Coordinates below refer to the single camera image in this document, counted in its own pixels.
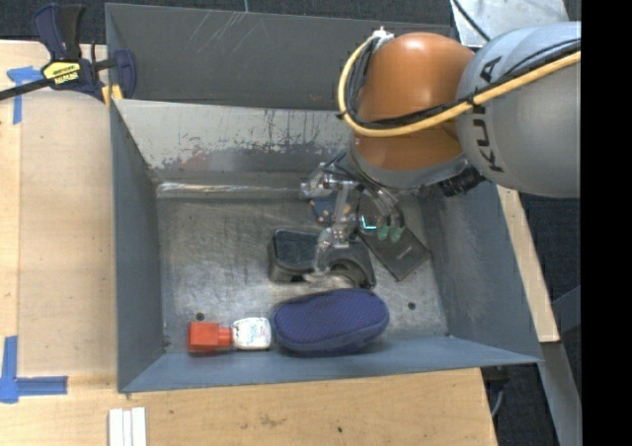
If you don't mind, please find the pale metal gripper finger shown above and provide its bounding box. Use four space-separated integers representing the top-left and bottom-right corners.
299 163 342 201
312 228 355 285

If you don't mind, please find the black stapler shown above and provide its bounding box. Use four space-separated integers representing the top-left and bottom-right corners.
267 228 377 290

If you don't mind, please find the dark grey flat block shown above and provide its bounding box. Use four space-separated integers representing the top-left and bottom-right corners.
358 222 432 283

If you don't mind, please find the dark blue fabric pouch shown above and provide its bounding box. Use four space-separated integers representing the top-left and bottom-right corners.
273 287 391 356

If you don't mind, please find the grey metal bin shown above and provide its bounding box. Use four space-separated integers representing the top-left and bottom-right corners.
103 2 545 395

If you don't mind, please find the small dark blue dotted thing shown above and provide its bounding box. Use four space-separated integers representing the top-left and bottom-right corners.
308 194 339 226

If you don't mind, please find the white bottle with red cap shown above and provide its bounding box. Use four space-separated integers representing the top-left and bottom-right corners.
187 316 274 354

